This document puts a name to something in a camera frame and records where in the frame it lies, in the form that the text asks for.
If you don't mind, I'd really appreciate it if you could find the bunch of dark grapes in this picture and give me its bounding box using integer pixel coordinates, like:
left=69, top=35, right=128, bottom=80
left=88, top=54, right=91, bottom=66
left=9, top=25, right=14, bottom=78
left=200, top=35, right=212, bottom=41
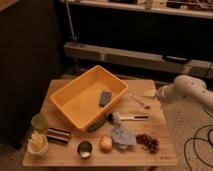
left=136, top=134, right=159, bottom=154

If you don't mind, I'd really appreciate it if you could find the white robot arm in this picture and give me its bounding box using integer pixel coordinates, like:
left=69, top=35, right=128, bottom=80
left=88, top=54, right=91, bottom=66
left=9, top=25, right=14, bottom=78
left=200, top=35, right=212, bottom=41
left=149, top=75, right=213, bottom=114

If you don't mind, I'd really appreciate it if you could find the striped brown white block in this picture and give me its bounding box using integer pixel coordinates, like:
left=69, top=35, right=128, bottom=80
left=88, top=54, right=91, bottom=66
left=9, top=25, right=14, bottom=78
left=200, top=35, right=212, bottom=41
left=46, top=128, right=71, bottom=144

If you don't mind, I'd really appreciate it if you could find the black handle on rail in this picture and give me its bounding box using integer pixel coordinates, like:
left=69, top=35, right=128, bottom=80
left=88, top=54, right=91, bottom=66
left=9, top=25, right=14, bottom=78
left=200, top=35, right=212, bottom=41
left=162, top=55, right=191, bottom=65

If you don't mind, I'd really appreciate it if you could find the blue grey sponge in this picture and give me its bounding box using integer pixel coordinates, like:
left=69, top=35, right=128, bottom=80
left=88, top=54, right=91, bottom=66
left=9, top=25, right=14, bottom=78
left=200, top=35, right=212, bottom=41
left=99, top=91, right=112, bottom=107

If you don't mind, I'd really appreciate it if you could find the metal fork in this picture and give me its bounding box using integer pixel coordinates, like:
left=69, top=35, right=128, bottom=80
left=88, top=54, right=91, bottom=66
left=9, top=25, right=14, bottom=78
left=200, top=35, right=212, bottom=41
left=128, top=94, right=151, bottom=109

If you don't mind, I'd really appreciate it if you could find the small metal cup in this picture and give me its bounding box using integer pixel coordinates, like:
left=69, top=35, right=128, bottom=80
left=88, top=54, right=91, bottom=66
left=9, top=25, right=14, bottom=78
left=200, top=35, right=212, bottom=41
left=77, top=141, right=93, bottom=159

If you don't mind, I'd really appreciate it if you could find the grey wall baseboard rail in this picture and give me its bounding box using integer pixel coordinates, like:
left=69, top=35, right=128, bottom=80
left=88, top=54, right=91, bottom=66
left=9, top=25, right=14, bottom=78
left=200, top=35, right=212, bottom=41
left=64, top=42, right=213, bottom=79

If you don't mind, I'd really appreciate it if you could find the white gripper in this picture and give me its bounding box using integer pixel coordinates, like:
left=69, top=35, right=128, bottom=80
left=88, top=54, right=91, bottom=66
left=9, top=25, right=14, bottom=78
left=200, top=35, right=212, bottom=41
left=142, top=85, right=174, bottom=102

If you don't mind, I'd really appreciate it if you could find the yellow round fruit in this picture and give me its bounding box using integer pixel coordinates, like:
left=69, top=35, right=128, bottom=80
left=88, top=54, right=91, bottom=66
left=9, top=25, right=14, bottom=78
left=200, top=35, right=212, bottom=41
left=99, top=136, right=113, bottom=152

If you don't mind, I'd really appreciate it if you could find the green cucumber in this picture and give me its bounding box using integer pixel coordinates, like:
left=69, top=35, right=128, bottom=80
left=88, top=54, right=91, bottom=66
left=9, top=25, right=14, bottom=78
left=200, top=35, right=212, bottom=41
left=87, top=117, right=107, bottom=132

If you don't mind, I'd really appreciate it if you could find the crumpled blue cloth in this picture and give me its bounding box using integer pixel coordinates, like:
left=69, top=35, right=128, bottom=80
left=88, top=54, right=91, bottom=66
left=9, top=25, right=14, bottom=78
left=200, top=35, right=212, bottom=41
left=111, top=124, right=136, bottom=150

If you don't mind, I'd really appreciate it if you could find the yellow plastic bin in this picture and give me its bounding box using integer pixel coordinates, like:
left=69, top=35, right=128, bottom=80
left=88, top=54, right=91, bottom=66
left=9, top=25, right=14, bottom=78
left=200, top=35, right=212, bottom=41
left=50, top=65, right=128, bottom=131

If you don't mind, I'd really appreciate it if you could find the upper shelf with clutter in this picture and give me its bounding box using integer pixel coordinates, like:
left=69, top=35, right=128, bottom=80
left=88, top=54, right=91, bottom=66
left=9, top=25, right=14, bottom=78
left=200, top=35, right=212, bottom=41
left=59, top=0, right=213, bottom=20

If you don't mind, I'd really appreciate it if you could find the green plastic cup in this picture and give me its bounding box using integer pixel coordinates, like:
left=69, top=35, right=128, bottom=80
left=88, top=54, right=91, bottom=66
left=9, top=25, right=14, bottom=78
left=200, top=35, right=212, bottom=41
left=31, top=113, right=48, bottom=131

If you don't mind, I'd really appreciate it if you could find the white handled brush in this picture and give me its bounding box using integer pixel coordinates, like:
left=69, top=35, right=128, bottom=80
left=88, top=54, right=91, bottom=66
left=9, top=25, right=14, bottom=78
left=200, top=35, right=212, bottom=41
left=107, top=113, right=148, bottom=122

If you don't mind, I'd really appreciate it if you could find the black floor cable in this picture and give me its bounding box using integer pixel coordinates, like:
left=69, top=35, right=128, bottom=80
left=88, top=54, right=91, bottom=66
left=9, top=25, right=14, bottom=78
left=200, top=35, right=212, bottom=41
left=183, top=106, right=213, bottom=171

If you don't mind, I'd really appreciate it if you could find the vertical metal pole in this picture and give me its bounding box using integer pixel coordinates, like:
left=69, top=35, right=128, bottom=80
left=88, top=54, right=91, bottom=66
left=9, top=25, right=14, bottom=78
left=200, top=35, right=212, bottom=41
left=65, top=0, right=77, bottom=42

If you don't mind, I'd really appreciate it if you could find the wooden table board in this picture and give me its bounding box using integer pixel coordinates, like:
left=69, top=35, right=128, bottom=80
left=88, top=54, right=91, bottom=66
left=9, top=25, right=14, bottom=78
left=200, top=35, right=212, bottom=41
left=23, top=80, right=177, bottom=168

